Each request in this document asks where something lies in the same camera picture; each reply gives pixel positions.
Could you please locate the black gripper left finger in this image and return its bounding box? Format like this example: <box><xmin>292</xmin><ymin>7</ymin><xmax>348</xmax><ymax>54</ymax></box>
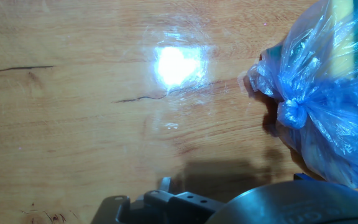
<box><xmin>91</xmin><ymin>176</ymin><xmax>226</xmax><ymax>224</ymax></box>

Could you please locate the blue translucent plastic bag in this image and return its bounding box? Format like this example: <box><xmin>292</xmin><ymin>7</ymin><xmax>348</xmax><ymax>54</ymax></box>
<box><xmin>247</xmin><ymin>0</ymin><xmax>358</xmax><ymax>190</ymax></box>

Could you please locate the yellow green scouring sponge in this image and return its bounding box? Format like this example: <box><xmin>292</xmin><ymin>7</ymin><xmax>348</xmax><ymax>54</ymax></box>
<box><xmin>329</xmin><ymin>0</ymin><xmax>358</xmax><ymax>78</ymax></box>

